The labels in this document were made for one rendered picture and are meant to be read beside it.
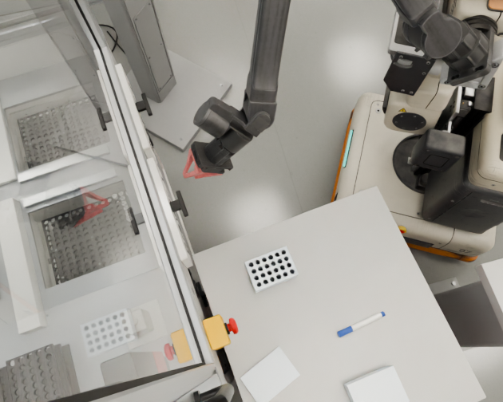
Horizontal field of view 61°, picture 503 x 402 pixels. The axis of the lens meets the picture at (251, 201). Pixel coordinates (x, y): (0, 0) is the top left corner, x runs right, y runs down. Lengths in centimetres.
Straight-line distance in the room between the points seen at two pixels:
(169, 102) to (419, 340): 163
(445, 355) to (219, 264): 64
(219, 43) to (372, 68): 85
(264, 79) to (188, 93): 145
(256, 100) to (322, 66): 159
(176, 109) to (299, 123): 64
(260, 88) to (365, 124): 114
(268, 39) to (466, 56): 42
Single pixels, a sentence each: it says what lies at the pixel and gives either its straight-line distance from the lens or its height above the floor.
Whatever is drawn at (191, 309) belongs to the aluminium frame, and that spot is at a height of 99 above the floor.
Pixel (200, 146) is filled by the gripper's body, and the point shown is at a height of 107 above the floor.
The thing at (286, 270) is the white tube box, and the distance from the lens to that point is 117.
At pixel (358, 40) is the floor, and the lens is 261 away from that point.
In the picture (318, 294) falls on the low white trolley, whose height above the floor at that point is 76.
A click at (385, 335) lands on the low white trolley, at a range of 124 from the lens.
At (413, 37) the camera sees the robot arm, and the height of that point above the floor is 124.
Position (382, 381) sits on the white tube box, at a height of 81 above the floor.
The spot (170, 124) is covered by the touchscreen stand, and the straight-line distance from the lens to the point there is 223.
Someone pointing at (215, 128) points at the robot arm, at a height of 115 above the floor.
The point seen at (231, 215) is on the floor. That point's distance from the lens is 205.
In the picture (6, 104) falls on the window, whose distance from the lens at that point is 36.
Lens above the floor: 195
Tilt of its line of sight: 71 degrees down
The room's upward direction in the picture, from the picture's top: straight up
